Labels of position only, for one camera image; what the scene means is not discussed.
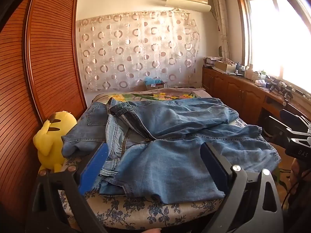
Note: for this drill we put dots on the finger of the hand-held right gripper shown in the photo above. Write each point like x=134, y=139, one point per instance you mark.
x=291, y=117
x=279, y=128

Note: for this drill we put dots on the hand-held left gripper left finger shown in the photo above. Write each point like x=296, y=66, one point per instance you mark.
x=93, y=172

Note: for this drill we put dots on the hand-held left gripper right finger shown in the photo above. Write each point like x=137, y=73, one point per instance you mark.
x=213, y=166

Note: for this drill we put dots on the light blue jeans pants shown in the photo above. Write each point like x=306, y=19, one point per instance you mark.
x=170, y=165

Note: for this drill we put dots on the dark blue jeans pants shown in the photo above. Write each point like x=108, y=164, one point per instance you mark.
x=93, y=119

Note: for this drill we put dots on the person's right hand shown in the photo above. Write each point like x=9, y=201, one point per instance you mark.
x=296, y=174

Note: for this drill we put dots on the patterned floor rug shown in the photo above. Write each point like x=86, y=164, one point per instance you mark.
x=283, y=174

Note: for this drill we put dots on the black device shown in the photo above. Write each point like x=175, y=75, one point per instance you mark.
x=274, y=85

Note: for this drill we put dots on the white tub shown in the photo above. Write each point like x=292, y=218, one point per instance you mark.
x=261, y=82

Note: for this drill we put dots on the yellow plush toy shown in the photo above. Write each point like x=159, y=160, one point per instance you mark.
x=52, y=140

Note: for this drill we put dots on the wooden cabinet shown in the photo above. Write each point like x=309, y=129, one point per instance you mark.
x=233, y=89

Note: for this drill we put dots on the person's dark clothing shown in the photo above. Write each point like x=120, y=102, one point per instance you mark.
x=298, y=213

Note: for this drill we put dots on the white plastic bottle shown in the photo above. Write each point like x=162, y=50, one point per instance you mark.
x=249, y=71

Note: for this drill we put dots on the bed with blue floral sheet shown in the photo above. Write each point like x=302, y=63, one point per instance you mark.
x=145, y=211

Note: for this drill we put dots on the open tan cardboard box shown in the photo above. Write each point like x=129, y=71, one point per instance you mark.
x=224, y=66

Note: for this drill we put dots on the window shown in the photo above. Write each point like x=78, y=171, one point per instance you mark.
x=272, y=34

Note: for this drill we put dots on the colourful floral blanket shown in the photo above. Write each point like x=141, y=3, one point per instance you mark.
x=155, y=95

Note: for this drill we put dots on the stack of papers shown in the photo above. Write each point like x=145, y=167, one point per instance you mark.
x=211, y=61

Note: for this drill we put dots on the small cardboard box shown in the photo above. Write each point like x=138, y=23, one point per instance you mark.
x=156, y=86

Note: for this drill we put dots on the beige window curtain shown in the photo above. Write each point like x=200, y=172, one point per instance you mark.
x=222, y=24

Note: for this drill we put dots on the circle patterned sheer curtain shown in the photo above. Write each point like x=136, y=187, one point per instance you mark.
x=136, y=53

